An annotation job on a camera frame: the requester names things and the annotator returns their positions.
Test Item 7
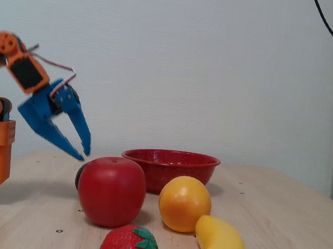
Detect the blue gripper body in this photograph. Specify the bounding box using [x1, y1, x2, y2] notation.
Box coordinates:
[29, 75, 69, 121]

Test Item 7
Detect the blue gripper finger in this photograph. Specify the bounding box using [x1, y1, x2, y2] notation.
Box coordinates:
[12, 92, 93, 162]
[44, 83, 99, 157]

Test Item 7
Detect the dark purple plum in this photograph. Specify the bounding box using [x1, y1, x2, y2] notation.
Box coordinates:
[74, 159, 92, 192]

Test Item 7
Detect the red speckled bowl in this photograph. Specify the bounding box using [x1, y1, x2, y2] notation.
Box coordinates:
[116, 143, 222, 202]

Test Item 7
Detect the red toy apple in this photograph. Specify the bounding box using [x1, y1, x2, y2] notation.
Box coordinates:
[73, 152, 151, 232]

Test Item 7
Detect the red toy strawberry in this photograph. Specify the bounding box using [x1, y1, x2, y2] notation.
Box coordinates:
[95, 219, 163, 249]

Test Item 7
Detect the toy orange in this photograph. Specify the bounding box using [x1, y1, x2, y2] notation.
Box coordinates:
[155, 172, 215, 236]

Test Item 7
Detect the red white servo wire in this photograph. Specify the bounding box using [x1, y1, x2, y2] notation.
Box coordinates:
[21, 42, 81, 99]

